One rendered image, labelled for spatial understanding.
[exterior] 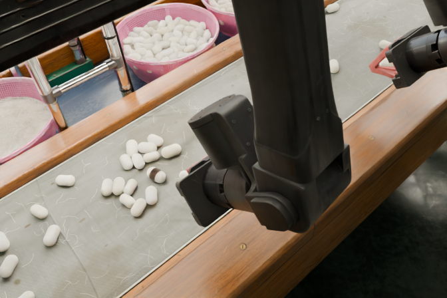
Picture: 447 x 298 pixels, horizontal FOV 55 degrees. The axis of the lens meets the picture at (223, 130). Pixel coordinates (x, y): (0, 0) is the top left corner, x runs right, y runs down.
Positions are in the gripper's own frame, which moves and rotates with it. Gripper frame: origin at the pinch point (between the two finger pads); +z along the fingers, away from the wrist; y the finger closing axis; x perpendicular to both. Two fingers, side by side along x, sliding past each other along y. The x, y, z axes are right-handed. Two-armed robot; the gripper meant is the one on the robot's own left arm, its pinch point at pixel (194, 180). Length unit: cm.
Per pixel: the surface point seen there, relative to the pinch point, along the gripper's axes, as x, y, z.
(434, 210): 72, -88, 47
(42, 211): -5.0, 18.6, 21.4
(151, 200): 2.0, 3.9, 13.2
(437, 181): 68, -100, 51
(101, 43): -30, -15, 55
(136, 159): -4.2, 0.8, 20.1
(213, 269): 12.3, 4.3, -0.2
